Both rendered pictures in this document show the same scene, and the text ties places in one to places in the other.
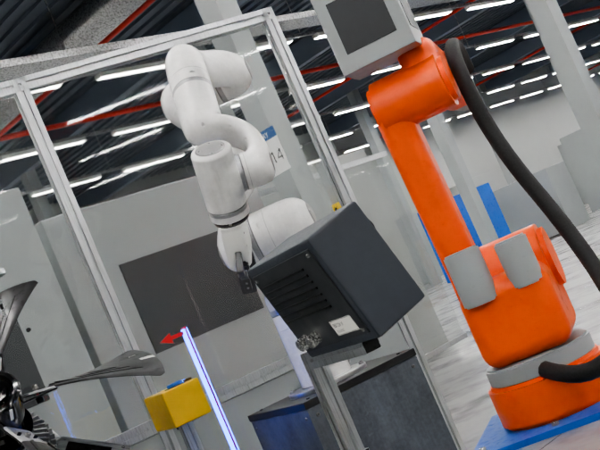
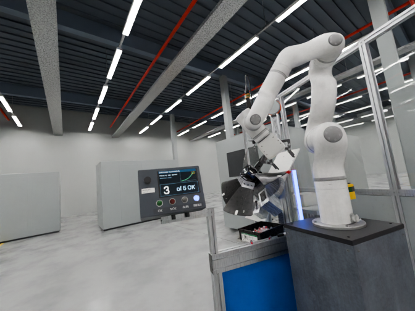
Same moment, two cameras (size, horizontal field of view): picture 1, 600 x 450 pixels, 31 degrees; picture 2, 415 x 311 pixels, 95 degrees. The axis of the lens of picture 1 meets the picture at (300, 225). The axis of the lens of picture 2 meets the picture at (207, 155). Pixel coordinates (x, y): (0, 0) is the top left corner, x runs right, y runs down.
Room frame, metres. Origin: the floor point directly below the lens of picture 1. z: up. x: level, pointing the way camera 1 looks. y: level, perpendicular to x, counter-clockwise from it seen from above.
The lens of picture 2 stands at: (2.06, -0.82, 1.19)
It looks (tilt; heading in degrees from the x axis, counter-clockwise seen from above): 7 degrees up; 97
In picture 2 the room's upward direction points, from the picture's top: 6 degrees counter-clockwise
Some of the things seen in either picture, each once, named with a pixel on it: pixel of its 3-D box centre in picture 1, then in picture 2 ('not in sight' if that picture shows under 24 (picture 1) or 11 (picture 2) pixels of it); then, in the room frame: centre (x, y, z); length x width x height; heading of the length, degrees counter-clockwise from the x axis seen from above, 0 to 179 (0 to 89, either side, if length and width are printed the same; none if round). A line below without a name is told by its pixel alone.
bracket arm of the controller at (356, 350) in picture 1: (338, 351); (188, 215); (1.83, 0.03, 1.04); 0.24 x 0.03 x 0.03; 27
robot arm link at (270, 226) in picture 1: (287, 254); (327, 152); (2.46, 0.05, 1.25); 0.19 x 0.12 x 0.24; 85
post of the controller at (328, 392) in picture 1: (332, 402); (211, 230); (1.92, 0.07, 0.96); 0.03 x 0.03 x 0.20; 27
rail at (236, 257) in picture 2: not in sight; (291, 242); (2.30, 0.27, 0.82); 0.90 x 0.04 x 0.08; 27
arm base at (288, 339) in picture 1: (312, 345); (333, 201); (2.46, 0.08, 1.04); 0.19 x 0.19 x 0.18
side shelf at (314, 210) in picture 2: not in sight; (309, 208); (2.66, 0.99, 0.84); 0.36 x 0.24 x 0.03; 117
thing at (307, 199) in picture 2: not in sight; (303, 199); (2.65, 1.07, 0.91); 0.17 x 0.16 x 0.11; 27
